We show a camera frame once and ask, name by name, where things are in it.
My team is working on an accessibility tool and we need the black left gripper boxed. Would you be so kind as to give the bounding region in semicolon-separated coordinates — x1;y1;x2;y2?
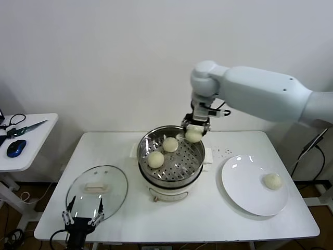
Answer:
61;196;105;250

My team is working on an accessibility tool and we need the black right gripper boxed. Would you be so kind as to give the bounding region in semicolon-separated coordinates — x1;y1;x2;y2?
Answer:
181;114;211;137

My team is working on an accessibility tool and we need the white steamed baozi bun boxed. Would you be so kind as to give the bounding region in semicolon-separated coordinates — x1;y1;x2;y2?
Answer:
185;124;204;143
147;152;165;169
264;173;283;190
162;137;179;153

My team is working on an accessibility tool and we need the glass lid with white handle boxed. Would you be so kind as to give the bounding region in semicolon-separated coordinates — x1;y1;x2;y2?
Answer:
66;165;129;224

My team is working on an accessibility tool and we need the perforated stainless steamer basket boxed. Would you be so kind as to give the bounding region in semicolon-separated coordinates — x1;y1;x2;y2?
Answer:
137;126;206;183

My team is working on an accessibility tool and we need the large white plate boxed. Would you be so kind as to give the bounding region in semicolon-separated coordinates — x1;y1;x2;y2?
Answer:
221;155;289;216

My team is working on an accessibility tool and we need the white electric cooker pot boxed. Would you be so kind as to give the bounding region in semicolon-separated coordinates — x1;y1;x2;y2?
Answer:
129;143;214;203

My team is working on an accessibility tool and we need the small white side table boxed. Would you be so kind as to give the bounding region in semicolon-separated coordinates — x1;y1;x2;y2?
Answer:
0;113;59;232

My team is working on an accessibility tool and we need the blue computer mouse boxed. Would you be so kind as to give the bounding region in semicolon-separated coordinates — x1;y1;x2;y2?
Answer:
6;139;28;158

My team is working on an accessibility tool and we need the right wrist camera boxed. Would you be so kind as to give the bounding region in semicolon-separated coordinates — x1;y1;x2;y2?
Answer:
208;108;226;118

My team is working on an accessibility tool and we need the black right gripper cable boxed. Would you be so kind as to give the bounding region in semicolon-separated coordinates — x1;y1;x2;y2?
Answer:
209;100;232;117

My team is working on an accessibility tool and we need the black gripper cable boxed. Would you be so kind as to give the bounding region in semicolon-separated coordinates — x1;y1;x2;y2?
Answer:
209;100;232;117
49;229;70;250

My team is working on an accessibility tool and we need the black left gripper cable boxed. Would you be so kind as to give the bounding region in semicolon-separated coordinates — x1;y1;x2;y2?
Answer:
49;229;70;250

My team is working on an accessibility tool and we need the white floor cable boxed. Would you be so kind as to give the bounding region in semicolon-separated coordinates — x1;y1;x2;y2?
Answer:
20;182;57;205

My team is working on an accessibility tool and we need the black floor cable bundle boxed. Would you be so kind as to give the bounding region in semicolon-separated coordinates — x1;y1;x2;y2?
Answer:
0;228;25;247

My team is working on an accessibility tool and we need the black cable with adapter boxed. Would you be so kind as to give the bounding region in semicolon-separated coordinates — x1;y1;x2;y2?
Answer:
290;127;330;183

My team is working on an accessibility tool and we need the thin black cable loop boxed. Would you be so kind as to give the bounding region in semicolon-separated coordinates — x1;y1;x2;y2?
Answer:
0;114;26;131

